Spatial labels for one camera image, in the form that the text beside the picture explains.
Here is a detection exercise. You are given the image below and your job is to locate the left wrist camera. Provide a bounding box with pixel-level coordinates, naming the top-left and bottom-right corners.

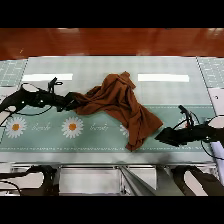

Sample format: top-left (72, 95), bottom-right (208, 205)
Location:
top-left (47, 76), bottom-right (64, 95)

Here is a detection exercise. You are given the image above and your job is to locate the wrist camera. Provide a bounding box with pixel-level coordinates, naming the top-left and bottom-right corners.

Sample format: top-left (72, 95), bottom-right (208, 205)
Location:
top-left (47, 76), bottom-right (64, 95)
top-left (177, 104), bottom-right (195, 128)

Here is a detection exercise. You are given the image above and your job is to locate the brown T-shirt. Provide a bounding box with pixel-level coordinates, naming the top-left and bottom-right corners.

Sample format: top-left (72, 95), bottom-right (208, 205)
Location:
top-left (68, 70), bottom-right (165, 152)

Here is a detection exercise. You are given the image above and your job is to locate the black cable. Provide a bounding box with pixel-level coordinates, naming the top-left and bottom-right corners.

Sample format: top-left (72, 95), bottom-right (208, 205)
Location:
top-left (0, 105), bottom-right (55, 128)
top-left (199, 139), bottom-right (224, 162)

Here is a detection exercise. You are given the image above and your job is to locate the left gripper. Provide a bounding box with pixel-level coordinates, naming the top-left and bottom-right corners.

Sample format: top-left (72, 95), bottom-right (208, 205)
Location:
top-left (55, 91), bottom-right (81, 113)

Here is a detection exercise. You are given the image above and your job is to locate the silver frame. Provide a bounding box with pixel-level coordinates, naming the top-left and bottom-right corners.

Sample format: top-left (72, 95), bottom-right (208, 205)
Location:
top-left (0, 161), bottom-right (224, 197)

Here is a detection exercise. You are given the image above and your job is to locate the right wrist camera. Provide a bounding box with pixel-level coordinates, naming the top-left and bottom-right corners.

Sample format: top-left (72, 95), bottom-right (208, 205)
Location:
top-left (177, 104), bottom-right (195, 128)

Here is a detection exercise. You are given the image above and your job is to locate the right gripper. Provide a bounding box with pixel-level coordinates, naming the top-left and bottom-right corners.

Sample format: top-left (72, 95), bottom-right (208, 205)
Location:
top-left (154, 126), bottom-right (190, 148)

